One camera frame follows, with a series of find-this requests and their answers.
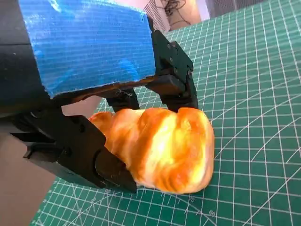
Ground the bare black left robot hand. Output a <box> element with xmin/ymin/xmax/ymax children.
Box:
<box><xmin>0</xmin><ymin>0</ymin><xmax>199</xmax><ymax>194</ymax></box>

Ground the long twisted toy bread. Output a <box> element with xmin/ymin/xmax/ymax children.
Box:
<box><xmin>88</xmin><ymin>107</ymin><xmax>215</xmax><ymax>194</ymax></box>

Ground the white cabinet with perforated side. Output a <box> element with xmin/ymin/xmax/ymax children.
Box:
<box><xmin>141</xmin><ymin>0</ymin><xmax>171</xmax><ymax>32</ymax></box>

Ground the green cutting mat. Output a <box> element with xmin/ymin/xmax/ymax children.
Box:
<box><xmin>30</xmin><ymin>0</ymin><xmax>301</xmax><ymax>226</ymax></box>

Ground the black floor cable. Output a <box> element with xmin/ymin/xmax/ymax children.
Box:
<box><xmin>152</xmin><ymin>0</ymin><xmax>197</xmax><ymax>26</ymax></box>

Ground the white wire mesh cabinet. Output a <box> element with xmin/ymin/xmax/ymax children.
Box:
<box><xmin>204</xmin><ymin>0</ymin><xmax>261</xmax><ymax>19</ymax></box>

